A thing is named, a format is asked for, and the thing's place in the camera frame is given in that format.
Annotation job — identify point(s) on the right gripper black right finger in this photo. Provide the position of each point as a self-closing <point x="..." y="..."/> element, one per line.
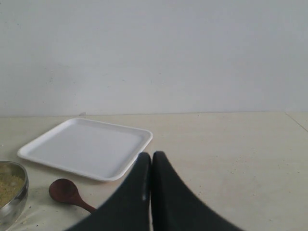
<point x="175" y="207"/>

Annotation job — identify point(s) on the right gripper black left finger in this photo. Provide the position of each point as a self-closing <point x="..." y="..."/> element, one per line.
<point x="127" y="209"/>

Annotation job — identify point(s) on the dark red wooden spoon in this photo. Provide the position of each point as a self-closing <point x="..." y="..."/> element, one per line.
<point x="66" y="192"/>

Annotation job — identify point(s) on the white rectangular plastic tray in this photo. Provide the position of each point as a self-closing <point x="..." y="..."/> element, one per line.
<point x="92" y="149"/>

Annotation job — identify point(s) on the steel bowl of yellow grain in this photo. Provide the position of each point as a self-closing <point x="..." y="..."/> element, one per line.
<point x="14" y="185"/>

